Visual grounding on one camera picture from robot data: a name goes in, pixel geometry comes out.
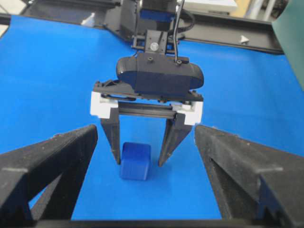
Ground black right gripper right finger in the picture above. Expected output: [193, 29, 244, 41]
[195, 125, 304, 228]

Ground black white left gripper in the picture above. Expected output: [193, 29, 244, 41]
[90, 80, 204, 167]

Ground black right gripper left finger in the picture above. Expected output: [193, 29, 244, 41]
[0, 125, 98, 228]

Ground blue block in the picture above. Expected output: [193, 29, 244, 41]
[120, 142, 151, 181]

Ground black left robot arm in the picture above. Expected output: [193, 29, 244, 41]
[90, 0, 204, 166]

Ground white box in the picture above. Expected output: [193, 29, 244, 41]
[183, 0, 238, 14]

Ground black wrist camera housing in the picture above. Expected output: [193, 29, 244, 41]
[116, 53, 204, 97]

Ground black camera cable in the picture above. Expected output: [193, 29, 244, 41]
[172, 0, 196, 65]

